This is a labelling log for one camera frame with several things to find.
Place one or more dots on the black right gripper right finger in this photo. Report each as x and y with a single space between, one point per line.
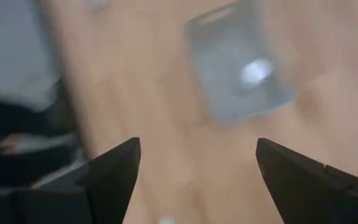
306 193

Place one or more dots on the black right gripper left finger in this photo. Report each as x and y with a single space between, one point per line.
110 186

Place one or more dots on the grey plastic basket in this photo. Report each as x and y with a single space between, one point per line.
225 93

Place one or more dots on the person's hand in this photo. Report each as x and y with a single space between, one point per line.
11 144

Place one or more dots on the person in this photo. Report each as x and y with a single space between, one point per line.
20 121

